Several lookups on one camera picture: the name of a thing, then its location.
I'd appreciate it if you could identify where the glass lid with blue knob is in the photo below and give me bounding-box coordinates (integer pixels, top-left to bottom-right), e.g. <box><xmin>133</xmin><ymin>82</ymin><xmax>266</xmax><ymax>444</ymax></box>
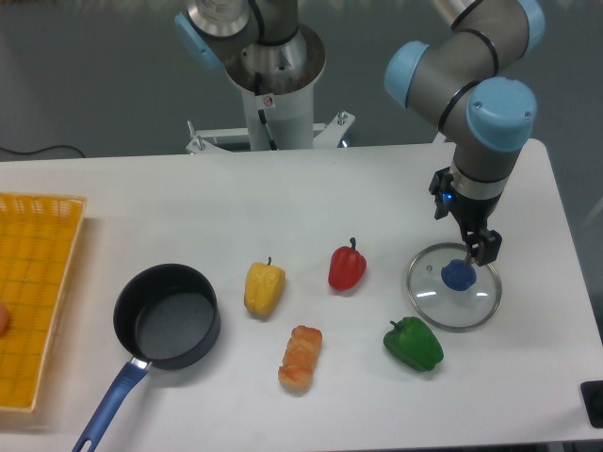
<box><xmin>406</xmin><ymin>242</ymin><xmax>502</xmax><ymax>332</ymax></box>

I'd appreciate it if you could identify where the black device at table edge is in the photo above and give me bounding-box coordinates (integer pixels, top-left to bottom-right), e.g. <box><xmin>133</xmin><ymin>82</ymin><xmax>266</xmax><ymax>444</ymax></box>
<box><xmin>580</xmin><ymin>380</ymin><xmax>603</xmax><ymax>428</ymax></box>

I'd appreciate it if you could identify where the yellow woven basket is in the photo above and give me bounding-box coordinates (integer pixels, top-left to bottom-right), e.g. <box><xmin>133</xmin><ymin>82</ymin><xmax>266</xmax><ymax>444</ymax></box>
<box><xmin>1</xmin><ymin>192</ymin><xmax>87</xmax><ymax>412</ymax></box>

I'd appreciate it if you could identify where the red bell pepper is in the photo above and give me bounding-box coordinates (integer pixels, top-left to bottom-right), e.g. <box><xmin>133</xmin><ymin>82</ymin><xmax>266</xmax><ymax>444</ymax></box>
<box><xmin>328</xmin><ymin>237</ymin><xmax>367</xmax><ymax>292</ymax></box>

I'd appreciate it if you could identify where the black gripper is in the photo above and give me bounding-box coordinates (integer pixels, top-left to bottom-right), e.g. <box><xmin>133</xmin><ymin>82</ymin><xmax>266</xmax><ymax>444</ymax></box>
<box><xmin>429</xmin><ymin>169</ymin><xmax>501</xmax><ymax>266</ymax></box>

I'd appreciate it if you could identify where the orange toy shrimp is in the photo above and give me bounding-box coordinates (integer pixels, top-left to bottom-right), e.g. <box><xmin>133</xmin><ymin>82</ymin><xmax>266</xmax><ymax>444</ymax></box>
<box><xmin>278</xmin><ymin>325</ymin><xmax>322</xmax><ymax>392</ymax></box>

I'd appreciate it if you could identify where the black cable on floor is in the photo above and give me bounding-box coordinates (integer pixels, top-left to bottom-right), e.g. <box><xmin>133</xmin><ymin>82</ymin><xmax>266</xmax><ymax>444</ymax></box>
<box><xmin>0</xmin><ymin>144</ymin><xmax>87</xmax><ymax>158</ymax></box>

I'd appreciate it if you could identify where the yellow bell pepper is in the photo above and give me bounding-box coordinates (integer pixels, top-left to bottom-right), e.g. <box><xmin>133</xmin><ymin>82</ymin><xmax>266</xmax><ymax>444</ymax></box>
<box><xmin>243</xmin><ymin>256</ymin><xmax>286</xmax><ymax>319</ymax></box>

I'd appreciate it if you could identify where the black saucepan with blue handle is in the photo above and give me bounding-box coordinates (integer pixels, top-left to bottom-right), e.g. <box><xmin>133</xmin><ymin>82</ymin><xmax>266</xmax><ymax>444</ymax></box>
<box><xmin>73</xmin><ymin>264</ymin><xmax>221</xmax><ymax>451</ymax></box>

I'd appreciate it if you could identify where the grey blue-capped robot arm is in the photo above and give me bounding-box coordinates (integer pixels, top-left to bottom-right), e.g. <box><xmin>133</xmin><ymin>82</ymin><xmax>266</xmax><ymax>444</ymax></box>
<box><xmin>174</xmin><ymin>1</ymin><xmax>546</xmax><ymax>266</ymax></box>

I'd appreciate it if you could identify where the green bell pepper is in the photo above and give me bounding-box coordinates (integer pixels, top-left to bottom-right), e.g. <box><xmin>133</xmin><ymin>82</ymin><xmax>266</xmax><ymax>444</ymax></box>
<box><xmin>383</xmin><ymin>316</ymin><xmax>444</xmax><ymax>372</ymax></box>

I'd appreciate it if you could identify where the black cable on pedestal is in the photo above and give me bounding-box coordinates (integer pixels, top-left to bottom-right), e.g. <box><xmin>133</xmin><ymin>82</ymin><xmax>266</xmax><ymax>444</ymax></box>
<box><xmin>253</xmin><ymin>71</ymin><xmax>279</xmax><ymax>152</ymax></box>

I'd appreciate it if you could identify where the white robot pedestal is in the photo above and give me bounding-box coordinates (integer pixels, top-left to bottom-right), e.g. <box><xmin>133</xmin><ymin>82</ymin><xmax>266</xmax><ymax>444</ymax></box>
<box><xmin>186</xmin><ymin>24</ymin><xmax>355</xmax><ymax>154</ymax></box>

